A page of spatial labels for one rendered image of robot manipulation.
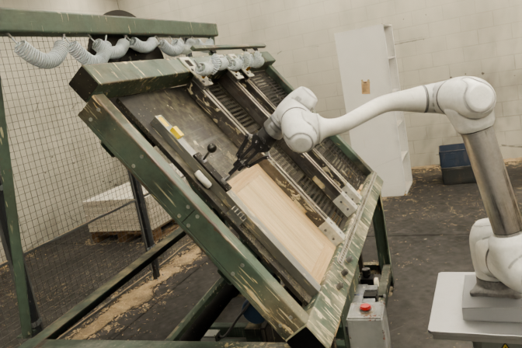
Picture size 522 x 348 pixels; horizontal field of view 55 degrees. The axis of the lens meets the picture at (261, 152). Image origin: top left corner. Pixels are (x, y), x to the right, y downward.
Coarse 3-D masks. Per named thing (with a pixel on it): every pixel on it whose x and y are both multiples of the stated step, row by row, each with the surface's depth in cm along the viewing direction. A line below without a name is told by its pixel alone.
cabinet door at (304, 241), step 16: (240, 176) 222; (256, 176) 234; (240, 192) 213; (256, 192) 223; (272, 192) 235; (256, 208) 213; (272, 208) 223; (288, 208) 235; (272, 224) 212; (288, 224) 223; (304, 224) 235; (288, 240) 213; (304, 240) 223; (320, 240) 235; (304, 256) 213; (320, 256) 222; (320, 272) 212
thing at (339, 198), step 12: (228, 72) 289; (228, 84) 290; (240, 84) 292; (240, 96) 289; (252, 96) 293; (252, 108) 288; (264, 120) 288; (300, 156) 285; (312, 168) 284; (324, 180) 284; (324, 192) 285; (336, 192) 283; (336, 204) 284; (348, 204) 282; (348, 216) 284
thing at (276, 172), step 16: (192, 80) 247; (208, 80) 250; (192, 96) 248; (208, 96) 246; (208, 112) 248; (224, 112) 246; (224, 128) 247; (240, 128) 246; (240, 144) 246; (272, 160) 247; (272, 176) 244; (288, 176) 246; (288, 192) 243; (304, 208) 242; (320, 224) 242; (336, 240) 241
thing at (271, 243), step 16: (160, 128) 202; (176, 144) 201; (192, 160) 200; (208, 176) 200; (224, 192) 199; (240, 208) 198; (256, 224) 198; (272, 240) 198; (288, 256) 198; (288, 272) 198; (304, 272) 198; (304, 288) 197
